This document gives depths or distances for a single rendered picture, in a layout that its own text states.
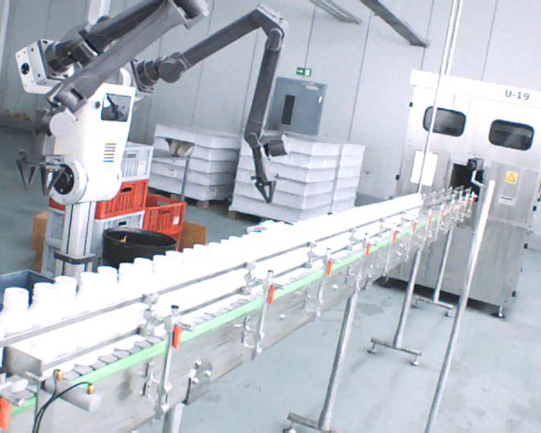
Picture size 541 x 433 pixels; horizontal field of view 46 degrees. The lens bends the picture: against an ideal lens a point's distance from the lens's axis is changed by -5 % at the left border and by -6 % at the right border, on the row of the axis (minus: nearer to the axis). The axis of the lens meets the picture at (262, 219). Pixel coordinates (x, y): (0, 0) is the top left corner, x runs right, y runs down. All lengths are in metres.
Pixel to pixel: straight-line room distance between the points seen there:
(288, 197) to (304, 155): 0.56
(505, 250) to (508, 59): 6.08
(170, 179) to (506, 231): 4.87
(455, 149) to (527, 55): 5.79
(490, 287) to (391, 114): 6.28
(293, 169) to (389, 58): 4.44
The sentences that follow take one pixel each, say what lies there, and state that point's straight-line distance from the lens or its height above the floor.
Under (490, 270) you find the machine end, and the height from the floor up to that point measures 0.43.
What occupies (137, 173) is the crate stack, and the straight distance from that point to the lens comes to 4.40.
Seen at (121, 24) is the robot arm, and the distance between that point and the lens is 1.77.
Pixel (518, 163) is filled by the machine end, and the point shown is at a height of 1.43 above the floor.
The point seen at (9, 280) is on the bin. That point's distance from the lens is 1.89.
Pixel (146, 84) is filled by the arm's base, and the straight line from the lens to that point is 2.28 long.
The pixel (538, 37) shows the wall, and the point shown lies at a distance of 11.89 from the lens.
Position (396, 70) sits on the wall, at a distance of 12.11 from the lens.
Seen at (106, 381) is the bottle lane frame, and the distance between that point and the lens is 1.25.
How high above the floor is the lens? 1.51
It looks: 10 degrees down
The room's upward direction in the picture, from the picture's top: 10 degrees clockwise
